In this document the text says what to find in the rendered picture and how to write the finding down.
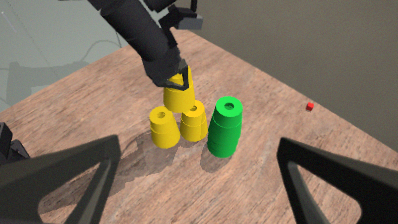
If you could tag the small red cube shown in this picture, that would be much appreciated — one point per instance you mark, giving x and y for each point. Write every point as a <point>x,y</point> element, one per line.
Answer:
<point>309,106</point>

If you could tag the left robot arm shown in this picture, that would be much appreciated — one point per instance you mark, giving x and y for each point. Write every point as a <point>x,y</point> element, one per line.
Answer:
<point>129,18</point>

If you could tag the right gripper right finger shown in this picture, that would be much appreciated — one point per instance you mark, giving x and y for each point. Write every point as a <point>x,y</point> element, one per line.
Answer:
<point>374,187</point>

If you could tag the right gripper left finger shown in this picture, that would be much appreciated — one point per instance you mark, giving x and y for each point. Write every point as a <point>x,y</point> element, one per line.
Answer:
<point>24,183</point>

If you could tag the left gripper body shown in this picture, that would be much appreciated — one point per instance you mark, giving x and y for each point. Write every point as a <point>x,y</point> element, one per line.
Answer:
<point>152,44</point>

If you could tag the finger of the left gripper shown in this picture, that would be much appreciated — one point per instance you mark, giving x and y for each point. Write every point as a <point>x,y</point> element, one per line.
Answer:
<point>182,69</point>

